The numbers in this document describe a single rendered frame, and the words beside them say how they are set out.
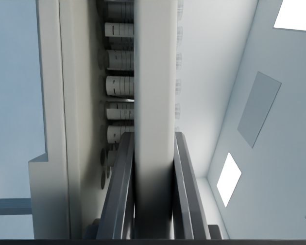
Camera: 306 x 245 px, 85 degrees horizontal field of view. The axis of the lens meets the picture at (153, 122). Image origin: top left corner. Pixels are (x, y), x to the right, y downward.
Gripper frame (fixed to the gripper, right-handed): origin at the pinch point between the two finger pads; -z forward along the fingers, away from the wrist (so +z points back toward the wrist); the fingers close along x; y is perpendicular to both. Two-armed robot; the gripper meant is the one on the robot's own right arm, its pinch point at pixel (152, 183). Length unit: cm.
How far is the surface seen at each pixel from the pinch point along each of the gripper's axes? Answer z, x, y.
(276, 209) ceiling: -97, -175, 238
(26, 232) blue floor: -46, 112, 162
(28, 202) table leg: -22, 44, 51
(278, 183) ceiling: -118, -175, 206
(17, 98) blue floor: -114, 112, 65
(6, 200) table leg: -23, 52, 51
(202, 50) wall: -320, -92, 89
